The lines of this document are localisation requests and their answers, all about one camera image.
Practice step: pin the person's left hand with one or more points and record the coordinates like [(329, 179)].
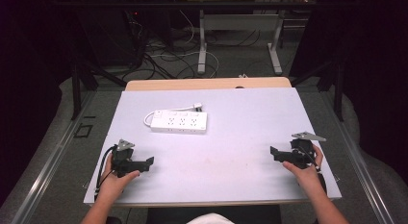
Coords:
[(112, 184)]

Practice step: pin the person's white shirt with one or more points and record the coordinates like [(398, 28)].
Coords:
[(210, 219)]

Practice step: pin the white desk with metal legs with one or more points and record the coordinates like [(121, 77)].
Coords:
[(240, 22)]

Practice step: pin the person's right hand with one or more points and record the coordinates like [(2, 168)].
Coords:
[(304, 176)]

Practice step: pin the white power strip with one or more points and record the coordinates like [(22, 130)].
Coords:
[(179, 122)]

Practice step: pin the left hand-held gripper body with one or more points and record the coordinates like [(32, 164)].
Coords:
[(123, 160)]

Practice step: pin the black metal stand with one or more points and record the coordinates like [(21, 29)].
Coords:
[(336, 86), (80, 86)]

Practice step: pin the black floor socket frame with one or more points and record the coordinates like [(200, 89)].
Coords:
[(83, 131)]

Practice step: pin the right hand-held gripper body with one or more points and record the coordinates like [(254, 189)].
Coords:
[(298, 153)]

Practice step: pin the aluminium floor rail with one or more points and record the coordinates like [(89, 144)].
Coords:
[(48, 166), (362, 172)]

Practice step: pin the white power plug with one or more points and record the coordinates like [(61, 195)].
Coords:
[(198, 105)]

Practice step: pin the white table cover sheet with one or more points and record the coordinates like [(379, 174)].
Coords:
[(224, 153)]

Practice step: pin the black computer tower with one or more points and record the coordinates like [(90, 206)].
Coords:
[(109, 38)]

